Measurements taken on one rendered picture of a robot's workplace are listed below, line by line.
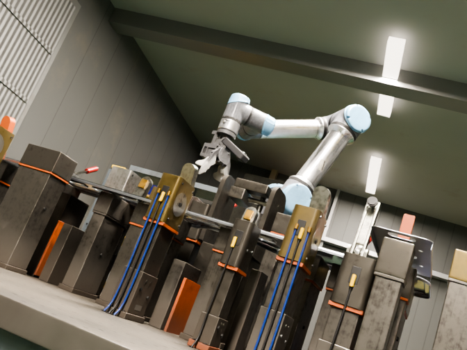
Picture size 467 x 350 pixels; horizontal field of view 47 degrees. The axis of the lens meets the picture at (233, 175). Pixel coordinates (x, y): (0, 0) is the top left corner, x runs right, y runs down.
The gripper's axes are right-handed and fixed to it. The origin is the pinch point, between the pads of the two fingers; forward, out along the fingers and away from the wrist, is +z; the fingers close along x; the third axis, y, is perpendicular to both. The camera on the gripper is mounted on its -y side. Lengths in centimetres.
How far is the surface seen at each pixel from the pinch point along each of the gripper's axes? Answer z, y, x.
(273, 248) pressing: 19.7, -41.9, 17.6
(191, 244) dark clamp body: 24.8, -13.9, 16.0
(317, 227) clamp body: 18, -66, 46
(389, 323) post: 34, -89, 59
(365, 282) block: 26, -78, 44
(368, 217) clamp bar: 3, -61, 8
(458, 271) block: 18, -92, 35
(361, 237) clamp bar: 9, -61, 9
